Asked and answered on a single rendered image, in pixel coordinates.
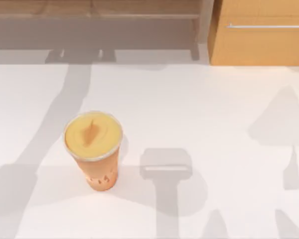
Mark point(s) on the orange drink cup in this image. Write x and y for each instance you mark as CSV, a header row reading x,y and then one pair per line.
x,y
93,144

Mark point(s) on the open wooden shelf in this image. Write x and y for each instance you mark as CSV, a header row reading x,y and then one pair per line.
x,y
94,17

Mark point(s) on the wooden cupboard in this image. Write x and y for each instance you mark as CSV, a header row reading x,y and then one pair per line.
x,y
259,47

